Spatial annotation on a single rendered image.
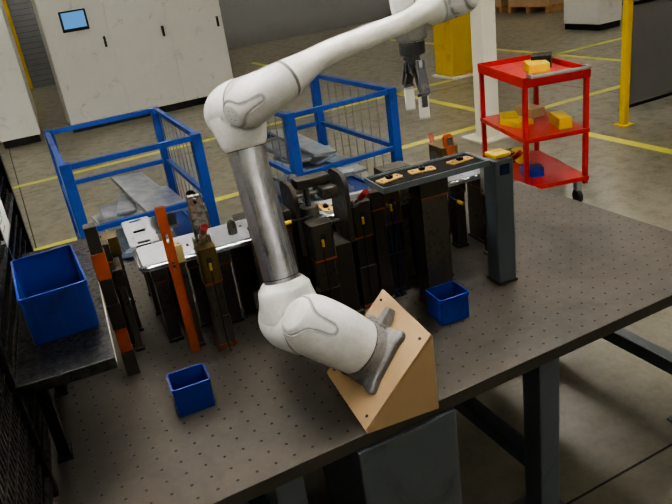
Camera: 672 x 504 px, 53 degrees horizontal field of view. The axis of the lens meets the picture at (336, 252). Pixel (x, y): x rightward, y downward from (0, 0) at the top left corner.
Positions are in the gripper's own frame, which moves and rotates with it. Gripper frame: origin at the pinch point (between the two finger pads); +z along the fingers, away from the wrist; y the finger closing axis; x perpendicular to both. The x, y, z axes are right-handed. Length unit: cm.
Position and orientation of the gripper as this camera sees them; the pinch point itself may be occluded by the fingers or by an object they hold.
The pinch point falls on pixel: (417, 110)
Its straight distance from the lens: 209.6
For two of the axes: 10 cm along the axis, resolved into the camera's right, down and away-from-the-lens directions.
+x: -9.7, 2.0, -1.3
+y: -2.0, -3.7, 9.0
